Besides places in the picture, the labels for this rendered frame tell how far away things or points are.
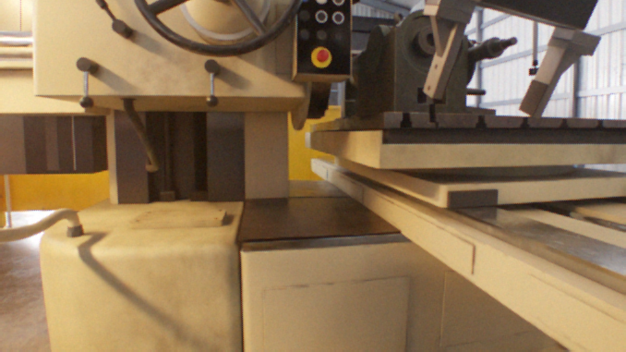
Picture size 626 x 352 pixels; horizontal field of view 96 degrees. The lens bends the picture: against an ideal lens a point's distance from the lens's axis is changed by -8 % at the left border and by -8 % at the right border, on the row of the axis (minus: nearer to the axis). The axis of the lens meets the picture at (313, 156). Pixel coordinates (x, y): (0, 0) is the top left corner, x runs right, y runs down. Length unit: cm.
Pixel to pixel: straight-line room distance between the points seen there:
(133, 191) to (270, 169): 67
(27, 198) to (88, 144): 241
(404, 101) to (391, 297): 67
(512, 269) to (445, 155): 33
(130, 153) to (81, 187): 217
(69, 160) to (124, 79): 89
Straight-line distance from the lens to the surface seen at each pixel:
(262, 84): 91
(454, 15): 35
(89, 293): 118
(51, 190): 397
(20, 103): 145
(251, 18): 72
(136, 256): 108
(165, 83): 95
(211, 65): 89
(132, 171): 167
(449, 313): 133
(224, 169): 157
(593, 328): 64
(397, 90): 87
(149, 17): 73
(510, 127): 107
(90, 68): 98
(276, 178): 158
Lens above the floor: 94
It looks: 4 degrees down
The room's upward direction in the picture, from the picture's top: straight up
